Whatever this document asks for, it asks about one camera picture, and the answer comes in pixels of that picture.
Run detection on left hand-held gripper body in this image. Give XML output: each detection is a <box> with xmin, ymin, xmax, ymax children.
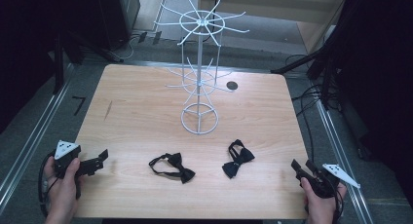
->
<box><xmin>53</xmin><ymin>139</ymin><xmax>87</xmax><ymax>180</ymax></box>

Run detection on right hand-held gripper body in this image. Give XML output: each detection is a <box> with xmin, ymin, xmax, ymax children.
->
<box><xmin>299</xmin><ymin>164</ymin><xmax>361</xmax><ymax>200</ymax></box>

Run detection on black bow tie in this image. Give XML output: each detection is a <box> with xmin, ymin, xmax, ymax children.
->
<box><xmin>148</xmin><ymin>152</ymin><xmax>197</xmax><ymax>185</ymax></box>
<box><xmin>221</xmin><ymin>138</ymin><xmax>256</xmax><ymax>179</ymax></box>

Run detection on white wire display rack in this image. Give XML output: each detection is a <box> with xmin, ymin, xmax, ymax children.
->
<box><xmin>153</xmin><ymin>0</ymin><xmax>250</xmax><ymax>135</ymax></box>

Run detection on person's right hand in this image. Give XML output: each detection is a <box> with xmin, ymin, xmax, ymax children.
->
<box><xmin>299</xmin><ymin>177</ymin><xmax>347</xmax><ymax>217</ymax></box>

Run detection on person's left hand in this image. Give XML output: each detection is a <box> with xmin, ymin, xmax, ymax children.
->
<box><xmin>43</xmin><ymin>157</ymin><xmax>83</xmax><ymax>215</ymax></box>

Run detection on black metal stand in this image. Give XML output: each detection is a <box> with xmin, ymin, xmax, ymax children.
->
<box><xmin>270</xmin><ymin>45</ymin><xmax>345</xmax><ymax>112</ymax></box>
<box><xmin>48</xmin><ymin>25</ymin><xmax>125</xmax><ymax>95</ymax></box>

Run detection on black cabinet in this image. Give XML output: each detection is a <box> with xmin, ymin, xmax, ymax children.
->
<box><xmin>95</xmin><ymin>0</ymin><xmax>141</xmax><ymax>52</ymax></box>

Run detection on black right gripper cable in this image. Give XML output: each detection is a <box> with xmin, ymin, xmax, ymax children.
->
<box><xmin>333</xmin><ymin>181</ymin><xmax>346</xmax><ymax>224</ymax></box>

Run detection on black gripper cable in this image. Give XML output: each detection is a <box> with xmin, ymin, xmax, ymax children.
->
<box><xmin>37</xmin><ymin>151</ymin><xmax>56</xmax><ymax>218</ymax></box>
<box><xmin>333</xmin><ymin>181</ymin><xmax>346</xmax><ymax>224</ymax></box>

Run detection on aluminium floor rail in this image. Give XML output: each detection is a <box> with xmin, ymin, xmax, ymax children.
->
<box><xmin>0</xmin><ymin>63</ymin><xmax>76</xmax><ymax>215</ymax></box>
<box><xmin>314</xmin><ymin>99</ymin><xmax>375</xmax><ymax>224</ymax></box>

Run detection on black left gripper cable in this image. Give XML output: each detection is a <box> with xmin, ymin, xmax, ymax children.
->
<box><xmin>37</xmin><ymin>151</ymin><xmax>56</xmax><ymax>218</ymax></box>

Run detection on black floor cables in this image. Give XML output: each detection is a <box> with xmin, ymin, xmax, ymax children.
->
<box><xmin>284</xmin><ymin>53</ymin><xmax>342</xmax><ymax>155</ymax></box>

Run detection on white floor cable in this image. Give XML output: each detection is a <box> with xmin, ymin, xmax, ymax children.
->
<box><xmin>119</xmin><ymin>34</ymin><xmax>141</xmax><ymax>61</ymax></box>

